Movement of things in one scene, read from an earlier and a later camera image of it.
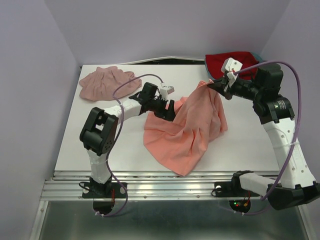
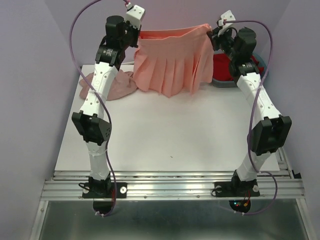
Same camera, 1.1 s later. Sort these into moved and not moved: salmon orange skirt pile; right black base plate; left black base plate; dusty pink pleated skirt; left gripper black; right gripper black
Moved: right gripper black; salmon orange skirt pile; left gripper black
Not moved: dusty pink pleated skirt; left black base plate; right black base plate
